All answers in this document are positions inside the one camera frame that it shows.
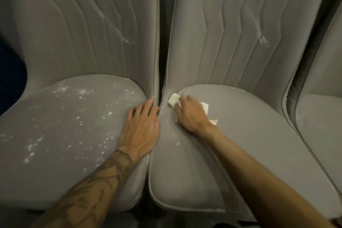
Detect person's right hand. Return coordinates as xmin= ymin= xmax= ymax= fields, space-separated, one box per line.
xmin=174 ymin=95 xmax=216 ymax=137

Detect person's left hand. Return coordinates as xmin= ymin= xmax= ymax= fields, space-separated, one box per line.
xmin=117 ymin=96 xmax=161 ymax=165

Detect white cleaning cloth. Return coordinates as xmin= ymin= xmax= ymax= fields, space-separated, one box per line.
xmin=167 ymin=93 xmax=218 ymax=126

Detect person's left forearm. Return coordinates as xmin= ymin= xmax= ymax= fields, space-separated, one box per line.
xmin=29 ymin=148 xmax=134 ymax=228

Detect person's right forearm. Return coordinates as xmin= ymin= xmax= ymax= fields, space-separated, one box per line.
xmin=203 ymin=126 xmax=336 ymax=228

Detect scattered white crumbs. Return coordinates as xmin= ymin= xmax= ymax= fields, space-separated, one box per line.
xmin=0 ymin=81 xmax=141 ymax=168

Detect grey upholstered chair with crumbs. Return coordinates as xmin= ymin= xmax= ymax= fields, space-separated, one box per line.
xmin=0 ymin=0 xmax=161 ymax=214

